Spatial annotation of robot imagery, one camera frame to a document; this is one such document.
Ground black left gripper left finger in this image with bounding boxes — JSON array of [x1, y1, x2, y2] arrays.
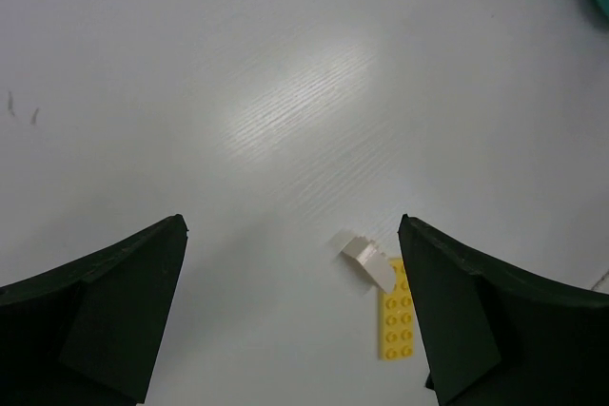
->
[[1, 214, 187, 405]]

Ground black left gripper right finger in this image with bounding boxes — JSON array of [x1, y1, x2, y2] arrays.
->
[[399, 215, 608, 405]]

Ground yellow long lego plate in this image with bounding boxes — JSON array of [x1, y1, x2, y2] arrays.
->
[[378, 258, 415, 361]]

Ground white lego slope piece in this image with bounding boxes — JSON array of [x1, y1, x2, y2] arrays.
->
[[328, 230, 397, 293]]

